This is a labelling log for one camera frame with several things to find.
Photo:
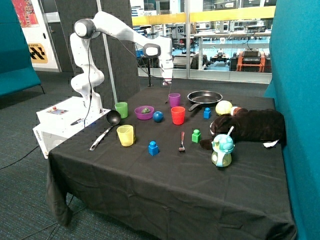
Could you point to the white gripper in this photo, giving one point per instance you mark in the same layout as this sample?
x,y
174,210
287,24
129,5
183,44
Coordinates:
x,y
166,69

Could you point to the tea bag yellow tag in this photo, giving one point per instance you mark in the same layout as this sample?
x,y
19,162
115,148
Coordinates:
x,y
131,135

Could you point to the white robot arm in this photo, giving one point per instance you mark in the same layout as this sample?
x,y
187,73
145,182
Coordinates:
x,y
88,42

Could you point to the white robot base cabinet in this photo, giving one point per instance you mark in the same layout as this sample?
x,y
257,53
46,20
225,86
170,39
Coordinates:
x,y
61,121

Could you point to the purple plastic cup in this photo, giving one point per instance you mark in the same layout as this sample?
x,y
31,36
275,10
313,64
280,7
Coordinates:
x,y
174,99

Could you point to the black tripod stand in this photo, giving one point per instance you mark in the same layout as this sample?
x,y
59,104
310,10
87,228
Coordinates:
x,y
145,33

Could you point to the black frying pan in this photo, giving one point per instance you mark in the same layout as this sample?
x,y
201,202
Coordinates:
x,y
203,98

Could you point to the red plastic cup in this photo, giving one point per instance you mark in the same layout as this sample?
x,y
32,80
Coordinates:
x,y
178,115

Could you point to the green toy in bowl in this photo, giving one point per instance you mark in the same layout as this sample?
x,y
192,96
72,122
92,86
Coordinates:
x,y
145,110

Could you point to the purple plastic bowl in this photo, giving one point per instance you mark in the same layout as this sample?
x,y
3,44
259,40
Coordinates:
x,y
140,116

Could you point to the blue ball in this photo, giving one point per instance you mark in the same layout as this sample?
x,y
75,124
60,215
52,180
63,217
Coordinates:
x,y
158,116

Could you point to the green plastic cup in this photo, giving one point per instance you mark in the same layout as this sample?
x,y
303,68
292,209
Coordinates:
x,y
122,109

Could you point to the small blue block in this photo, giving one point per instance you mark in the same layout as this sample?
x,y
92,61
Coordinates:
x,y
207,113

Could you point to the yellow green ball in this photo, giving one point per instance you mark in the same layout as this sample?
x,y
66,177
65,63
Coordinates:
x,y
223,107

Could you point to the black ladle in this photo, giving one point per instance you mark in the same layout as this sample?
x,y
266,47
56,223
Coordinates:
x,y
113,117

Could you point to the green toy block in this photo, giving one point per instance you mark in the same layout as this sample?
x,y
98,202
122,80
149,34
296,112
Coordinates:
x,y
196,136

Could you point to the yellow plastic cup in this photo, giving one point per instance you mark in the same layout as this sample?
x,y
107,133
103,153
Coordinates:
x,y
121,132

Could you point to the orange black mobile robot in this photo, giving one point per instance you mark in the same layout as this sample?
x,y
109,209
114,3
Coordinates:
x,y
251,60

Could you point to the metal fork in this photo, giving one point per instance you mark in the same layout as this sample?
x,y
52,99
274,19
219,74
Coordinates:
x,y
182,147

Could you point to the large blue block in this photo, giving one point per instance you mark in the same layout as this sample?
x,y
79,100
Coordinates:
x,y
153,148

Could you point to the turquoise toy bottle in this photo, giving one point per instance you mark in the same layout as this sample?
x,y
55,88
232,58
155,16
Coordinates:
x,y
223,146

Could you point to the black tablecloth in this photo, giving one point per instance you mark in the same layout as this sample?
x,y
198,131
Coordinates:
x,y
172,195

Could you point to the brown plush toy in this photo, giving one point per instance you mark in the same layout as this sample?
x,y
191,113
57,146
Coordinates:
x,y
266,125

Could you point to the yellow black sign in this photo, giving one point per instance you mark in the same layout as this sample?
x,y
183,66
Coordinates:
x,y
37,53

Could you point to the teal partition right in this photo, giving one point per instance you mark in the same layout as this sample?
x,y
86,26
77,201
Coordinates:
x,y
295,86

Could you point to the teal sofa left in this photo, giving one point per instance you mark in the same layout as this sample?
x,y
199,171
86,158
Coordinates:
x,y
16,70

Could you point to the red poster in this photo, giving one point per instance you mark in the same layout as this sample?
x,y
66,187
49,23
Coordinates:
x,y
26,14

